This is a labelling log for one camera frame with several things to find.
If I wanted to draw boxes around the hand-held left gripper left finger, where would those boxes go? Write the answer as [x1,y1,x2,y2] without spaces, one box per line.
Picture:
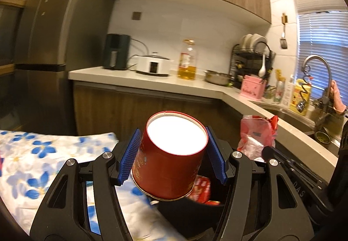
[29,128,142,241]

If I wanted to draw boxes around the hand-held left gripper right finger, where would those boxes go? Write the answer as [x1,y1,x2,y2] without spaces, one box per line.
[205,125,317,241]

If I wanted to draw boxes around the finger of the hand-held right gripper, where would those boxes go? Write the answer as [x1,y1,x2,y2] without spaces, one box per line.
[261,146,327,190]

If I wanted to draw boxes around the red and white plastic bag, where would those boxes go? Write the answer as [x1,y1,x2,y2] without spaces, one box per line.
[237,115,279,161]

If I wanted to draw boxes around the red printed plastic bag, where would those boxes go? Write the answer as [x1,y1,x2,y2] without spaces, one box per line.
[187,176,212,205]

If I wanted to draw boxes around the red canister with white interior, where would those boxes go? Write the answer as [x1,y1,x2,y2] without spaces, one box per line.
[130,111,209,201]

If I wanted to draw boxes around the black trash bin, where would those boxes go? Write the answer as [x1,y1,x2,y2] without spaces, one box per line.
[114,138,272,241]

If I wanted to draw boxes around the steel sink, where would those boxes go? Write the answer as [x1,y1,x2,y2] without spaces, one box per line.
[269,108,340,149]

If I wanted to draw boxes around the wooden kitchen counter cabinet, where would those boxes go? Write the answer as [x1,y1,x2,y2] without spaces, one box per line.
[68,67,340,176]

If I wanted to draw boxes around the white bottle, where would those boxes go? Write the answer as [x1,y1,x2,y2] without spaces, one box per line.
[281,75,295,107]

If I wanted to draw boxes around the yellow detergent bottle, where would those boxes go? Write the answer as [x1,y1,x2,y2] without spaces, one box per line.
[289,79,312,116]

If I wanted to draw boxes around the pink box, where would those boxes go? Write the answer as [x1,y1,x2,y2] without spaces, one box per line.
[241,75,267,102]

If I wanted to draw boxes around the pink rubber glove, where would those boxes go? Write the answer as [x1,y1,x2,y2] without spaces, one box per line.
[330,80,347,115]

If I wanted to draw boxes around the steel pot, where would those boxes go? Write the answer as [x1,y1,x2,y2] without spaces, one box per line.
[204,70,233,86]

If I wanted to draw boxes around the white spoon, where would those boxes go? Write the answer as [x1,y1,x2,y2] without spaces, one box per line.
[258,53,267,78]

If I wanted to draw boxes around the cooking oil bottle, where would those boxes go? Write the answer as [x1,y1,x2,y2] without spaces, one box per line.
[177,38,197,81]

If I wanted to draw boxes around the black dish rack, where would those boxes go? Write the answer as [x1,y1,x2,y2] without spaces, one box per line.
[231,43,274,89]

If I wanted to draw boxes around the white electric cooker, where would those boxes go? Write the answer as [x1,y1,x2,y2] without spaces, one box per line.
[135,52,172,77]

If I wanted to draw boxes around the blue floral tablecloth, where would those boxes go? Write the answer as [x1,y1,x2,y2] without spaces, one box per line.
[0,130,185,241]

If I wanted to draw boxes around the steel faucet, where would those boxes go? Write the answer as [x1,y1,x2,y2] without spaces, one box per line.
[302,55,333,127]

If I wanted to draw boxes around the black air fryer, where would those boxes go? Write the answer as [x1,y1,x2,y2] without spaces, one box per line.
[103,34,131,70]

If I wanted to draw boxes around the hanging metal spatula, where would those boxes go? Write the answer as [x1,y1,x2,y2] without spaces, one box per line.
[280,13,289,49]

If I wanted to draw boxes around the window blinds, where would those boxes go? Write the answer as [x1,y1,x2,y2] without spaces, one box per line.
[285,0,348,100]

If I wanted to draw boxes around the dark steel refrigerator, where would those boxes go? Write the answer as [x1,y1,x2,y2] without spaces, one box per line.
[13,0,115,135]

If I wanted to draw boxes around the wooden framed glass door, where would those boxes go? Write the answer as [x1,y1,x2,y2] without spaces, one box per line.
[0,0,28,133]

